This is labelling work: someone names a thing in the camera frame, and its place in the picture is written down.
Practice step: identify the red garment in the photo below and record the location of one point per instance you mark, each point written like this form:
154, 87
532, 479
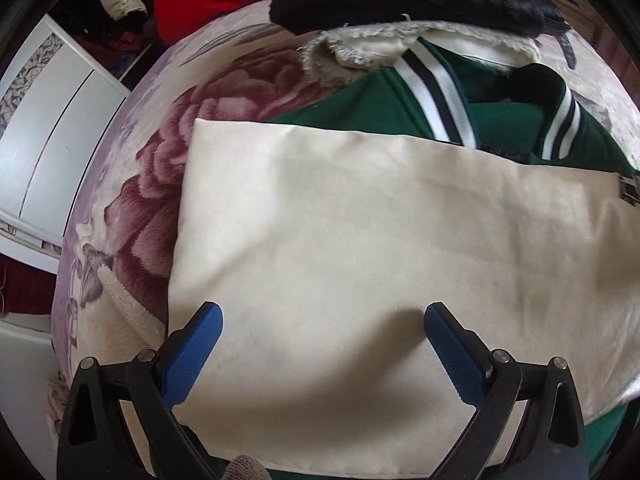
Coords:
210, 2

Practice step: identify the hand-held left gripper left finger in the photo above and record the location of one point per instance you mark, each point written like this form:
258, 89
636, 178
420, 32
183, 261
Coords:
192, 352

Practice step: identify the floral plush blanket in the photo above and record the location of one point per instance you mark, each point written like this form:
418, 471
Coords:
145, 170

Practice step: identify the green varsity jacket cream sleeves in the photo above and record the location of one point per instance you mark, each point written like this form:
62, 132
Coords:
380, 220

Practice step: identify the dark red hanging clothes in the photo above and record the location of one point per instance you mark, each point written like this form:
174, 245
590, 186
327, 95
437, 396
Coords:
125, 35

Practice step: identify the white wardrobe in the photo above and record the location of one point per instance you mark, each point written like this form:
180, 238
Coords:
50, 140

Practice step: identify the cream fleece-lined coat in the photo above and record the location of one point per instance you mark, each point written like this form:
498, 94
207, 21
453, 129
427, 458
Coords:
360, 47

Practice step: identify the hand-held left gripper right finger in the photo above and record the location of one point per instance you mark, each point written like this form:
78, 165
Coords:
450, 355

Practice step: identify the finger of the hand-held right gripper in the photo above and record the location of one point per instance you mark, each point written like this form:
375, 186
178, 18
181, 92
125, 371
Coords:
629, 189

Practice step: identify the person's left hand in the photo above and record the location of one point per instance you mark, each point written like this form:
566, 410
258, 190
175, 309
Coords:
245, 469

